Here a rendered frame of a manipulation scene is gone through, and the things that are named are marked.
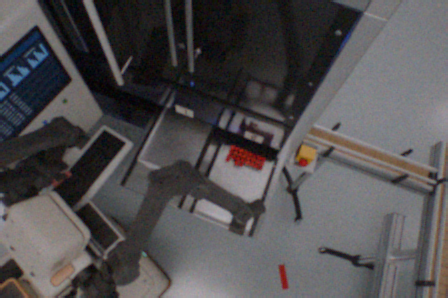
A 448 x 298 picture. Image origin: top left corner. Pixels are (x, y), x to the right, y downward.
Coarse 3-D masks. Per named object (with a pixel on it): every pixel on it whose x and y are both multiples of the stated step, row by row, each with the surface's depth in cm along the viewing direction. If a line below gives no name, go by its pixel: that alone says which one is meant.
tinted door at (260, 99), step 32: (192, 0) 87; (224, 0) 83; (256, 0) 80; (288, 0) 76; (320, 0) 73; (224, 32) 94; (256, 32) 89; (288, 32) 85; (320, 32) 81; (224, 64) 107; (256, 64) 101; (288, 64) 96; (224, 96) 125; (256, 96) 117; (288, 96) 110
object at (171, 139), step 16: (176, 112) 162; (160, 128) 158; (176, 128) 158; (192, 128) 159; (208, 128) 159; (144, 144) 150; (160, 144) 154; (176, 144) 155; (192, 144) 156; (144, 160) 147; (160, 160) 151; (176, 160) 152; (192, 160) 153
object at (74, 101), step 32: (0, 0) 97; (32, 0) 98; (0, 32) 94; (32, 32) 103; (0, 64) 99; (32, 64) 109; (64, 64) 123; (0, 96) 105; (32, 96) 117; (64, 96) 133; (0, 128) 111; (32, 128) 126
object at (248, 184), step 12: (216, 168) 152; (228, 168) 152; (264, 168) 153; (216, 180) 150; (228, 180) 150; (240, 180) 150; (252, 180) 151; (264, 180) 151; (240, 192) 148; (252, 192) 149; (204, 204) 145; (216, 216) 143; (228, 216) 144
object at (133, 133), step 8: (104, 120) 199; (112, 120) 194; (96, 128) 220; (112, 128) 207; (120, 128) 201; (128, 128) 195; (136, 128) 190; (128, 136) 209; (136, 136) 203; (136, 144) 218
